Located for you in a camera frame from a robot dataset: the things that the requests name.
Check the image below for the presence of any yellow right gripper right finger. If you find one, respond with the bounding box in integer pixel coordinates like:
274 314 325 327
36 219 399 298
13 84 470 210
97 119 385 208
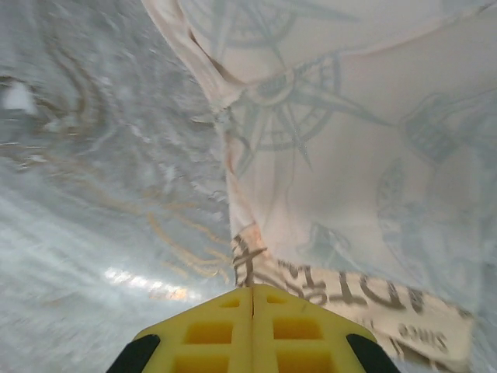
252 284 401 373

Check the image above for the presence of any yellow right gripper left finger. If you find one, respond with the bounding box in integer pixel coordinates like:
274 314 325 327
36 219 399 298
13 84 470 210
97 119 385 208
109 285 255 373

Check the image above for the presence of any peach printed t-shirt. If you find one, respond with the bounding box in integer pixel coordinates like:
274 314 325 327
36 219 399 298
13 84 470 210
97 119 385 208
141 0 497 369

